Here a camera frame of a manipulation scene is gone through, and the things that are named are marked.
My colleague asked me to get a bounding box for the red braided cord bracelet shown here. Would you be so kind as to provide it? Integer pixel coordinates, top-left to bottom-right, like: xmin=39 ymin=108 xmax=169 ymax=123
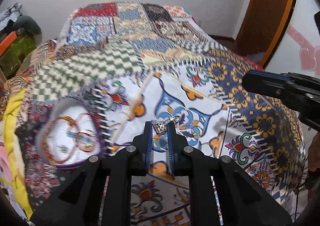
xmin=42 ymin=115 xmax=81 ymax=164

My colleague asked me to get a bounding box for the orange box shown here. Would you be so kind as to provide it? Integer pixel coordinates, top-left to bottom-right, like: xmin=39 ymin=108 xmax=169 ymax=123
xmin=0 ymin=31 xmax=17 ymax=54

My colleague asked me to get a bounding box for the pile of white papers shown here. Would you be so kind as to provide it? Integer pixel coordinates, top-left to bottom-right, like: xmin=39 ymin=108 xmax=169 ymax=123
xmin=0 ymin=2 xmax=22 ymax=30

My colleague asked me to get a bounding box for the colourful patchwork bed cover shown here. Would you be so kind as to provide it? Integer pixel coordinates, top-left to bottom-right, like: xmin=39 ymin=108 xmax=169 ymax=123
xmin=15 ymin=2 xmax=305 ymax=212

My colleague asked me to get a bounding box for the pink cloth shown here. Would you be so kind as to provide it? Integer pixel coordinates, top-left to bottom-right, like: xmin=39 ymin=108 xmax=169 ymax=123
xmin=0 ymin=142 xmax=12 ymax=184

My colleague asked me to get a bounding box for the purple heart-shaped tin box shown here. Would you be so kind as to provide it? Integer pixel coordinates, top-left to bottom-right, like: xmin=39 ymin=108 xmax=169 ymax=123
xmin=35 ymin=97 xmax=110 ymax=170

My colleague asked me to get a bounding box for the yellow blanket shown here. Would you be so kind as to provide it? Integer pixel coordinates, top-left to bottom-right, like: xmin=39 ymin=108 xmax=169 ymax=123
xmin=2 ymin=89 xmax=33 ymax=219

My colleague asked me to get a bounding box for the red thin string bracelet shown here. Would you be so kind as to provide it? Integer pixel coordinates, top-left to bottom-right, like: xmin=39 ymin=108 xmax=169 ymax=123
xmin=72 ymin=112 xmax=102 ymax=153

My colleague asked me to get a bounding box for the beige striped bed sheet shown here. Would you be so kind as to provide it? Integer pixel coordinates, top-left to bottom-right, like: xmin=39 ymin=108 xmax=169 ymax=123
xmin=1 ymin=39 xmax=56 ymax=109

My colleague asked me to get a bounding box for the grey round cushion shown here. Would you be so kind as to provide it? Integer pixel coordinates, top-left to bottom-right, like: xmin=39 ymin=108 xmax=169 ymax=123
xmin=15 ymin=15 xmax=41 ymax=35

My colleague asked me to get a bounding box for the silver ring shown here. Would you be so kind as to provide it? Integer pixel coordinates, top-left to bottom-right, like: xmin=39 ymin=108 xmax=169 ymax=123
xmin=152 ymin=115 xmax=181 ymax=137

